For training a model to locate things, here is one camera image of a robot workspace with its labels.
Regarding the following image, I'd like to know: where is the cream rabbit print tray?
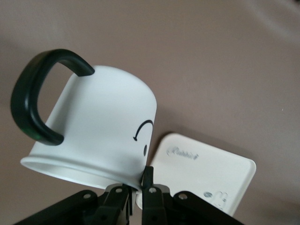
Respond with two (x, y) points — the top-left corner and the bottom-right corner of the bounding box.
(137, 133), (256, 218)

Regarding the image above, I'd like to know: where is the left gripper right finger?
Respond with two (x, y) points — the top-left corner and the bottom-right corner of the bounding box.
(140, 165), (171, 225)

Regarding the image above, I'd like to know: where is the white smiley cup black handle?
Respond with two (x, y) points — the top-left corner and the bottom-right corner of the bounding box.
(10, 48), (158, 189)

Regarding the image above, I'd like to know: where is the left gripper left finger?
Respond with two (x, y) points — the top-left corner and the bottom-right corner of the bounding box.
(97, 184), (133, 225)

